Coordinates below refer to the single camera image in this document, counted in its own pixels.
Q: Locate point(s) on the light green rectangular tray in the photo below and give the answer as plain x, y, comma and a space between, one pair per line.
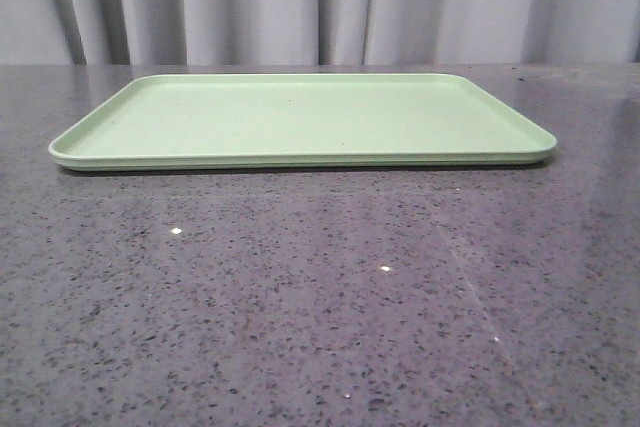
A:
220, 121

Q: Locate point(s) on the grey pleated curtain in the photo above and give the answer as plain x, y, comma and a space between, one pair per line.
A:
317, 32

